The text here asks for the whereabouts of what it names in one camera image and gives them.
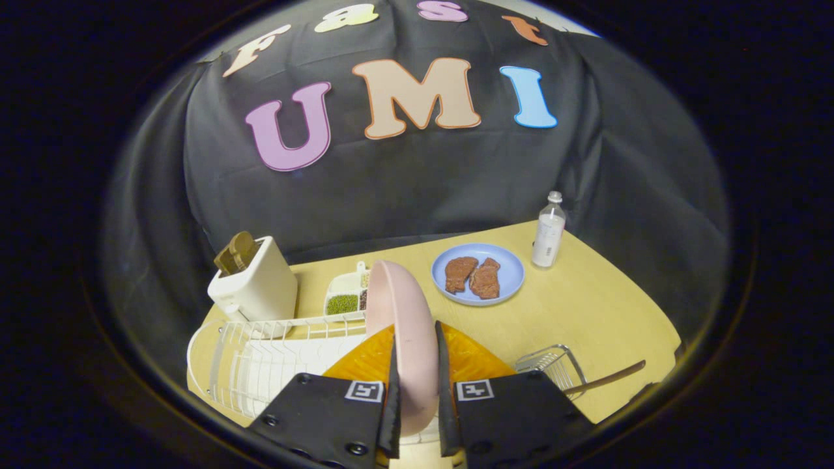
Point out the black backdrop cloth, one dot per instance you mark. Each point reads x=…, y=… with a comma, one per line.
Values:
x=417, y=182

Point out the blue plate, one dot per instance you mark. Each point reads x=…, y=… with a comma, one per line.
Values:
x=479, y=273

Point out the brown meat piece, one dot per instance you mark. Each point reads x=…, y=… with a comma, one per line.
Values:
x=459, y=273
x=487, y=279

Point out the white toaster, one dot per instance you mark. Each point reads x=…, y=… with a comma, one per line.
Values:
x=260, y=286

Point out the white divided bean tray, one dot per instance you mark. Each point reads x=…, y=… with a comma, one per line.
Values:
x=348, y=293

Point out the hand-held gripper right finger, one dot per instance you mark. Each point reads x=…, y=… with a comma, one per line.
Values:
x=444, y=397

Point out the brown toast slice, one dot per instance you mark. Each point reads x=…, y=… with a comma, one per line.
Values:
x=236, y=253

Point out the pink plate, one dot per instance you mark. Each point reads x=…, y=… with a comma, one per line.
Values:
x=407, y=326

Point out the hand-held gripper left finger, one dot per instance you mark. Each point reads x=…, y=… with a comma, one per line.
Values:
x=393, y=397

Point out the white plastic bottle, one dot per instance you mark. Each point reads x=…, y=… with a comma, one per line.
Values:
x=548, y=234

